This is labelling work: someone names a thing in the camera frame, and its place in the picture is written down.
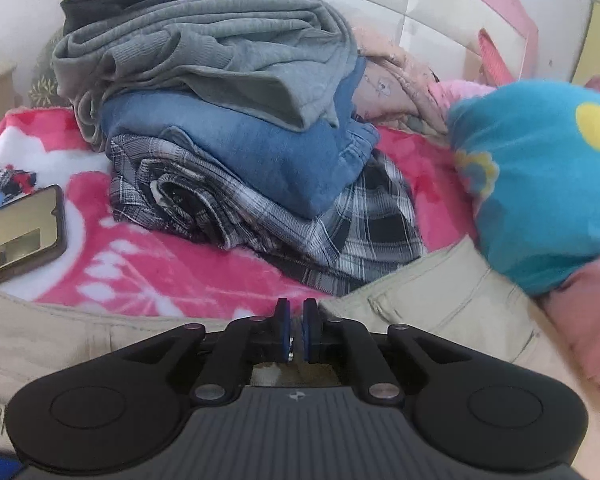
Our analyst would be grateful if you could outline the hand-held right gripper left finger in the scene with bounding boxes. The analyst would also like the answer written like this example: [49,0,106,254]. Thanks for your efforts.
[113,297,292,407]

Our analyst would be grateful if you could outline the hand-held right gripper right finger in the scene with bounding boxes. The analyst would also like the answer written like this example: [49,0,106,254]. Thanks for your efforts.
[302,298,474,407]

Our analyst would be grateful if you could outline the beige pants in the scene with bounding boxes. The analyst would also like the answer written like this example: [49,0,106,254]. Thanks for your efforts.
[0,237,600,466]

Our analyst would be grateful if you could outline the black white plaid shirt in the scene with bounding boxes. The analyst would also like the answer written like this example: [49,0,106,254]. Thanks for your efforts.
[107,127,428,297]

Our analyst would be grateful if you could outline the blue jeans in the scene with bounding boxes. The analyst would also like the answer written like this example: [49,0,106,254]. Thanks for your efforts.
[100,55,381,221]

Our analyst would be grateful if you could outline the blue pillow with yellow dot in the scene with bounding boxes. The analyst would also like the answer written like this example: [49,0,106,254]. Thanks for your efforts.
[445,79,600,297]

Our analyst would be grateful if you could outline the pale pink floral garment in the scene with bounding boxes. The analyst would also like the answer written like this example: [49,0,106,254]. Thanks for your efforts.
[350,25,496,138]

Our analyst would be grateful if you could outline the smartphone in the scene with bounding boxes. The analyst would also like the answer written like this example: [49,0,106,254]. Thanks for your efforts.
[0,184,68,287]

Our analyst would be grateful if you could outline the pink grey floral quilt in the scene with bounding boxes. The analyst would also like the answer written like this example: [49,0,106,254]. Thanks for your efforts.
[540,75,600,411]

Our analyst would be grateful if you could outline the pink cushion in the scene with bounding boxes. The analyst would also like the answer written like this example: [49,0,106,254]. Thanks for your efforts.
[477,27,513,83]

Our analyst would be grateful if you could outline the pink white padded headboard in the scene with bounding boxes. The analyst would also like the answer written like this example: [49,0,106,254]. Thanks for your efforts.
[75,0,541,91]

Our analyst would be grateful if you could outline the green leaf print pillow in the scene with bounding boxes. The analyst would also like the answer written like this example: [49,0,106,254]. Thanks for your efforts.
[27,25,76,111]

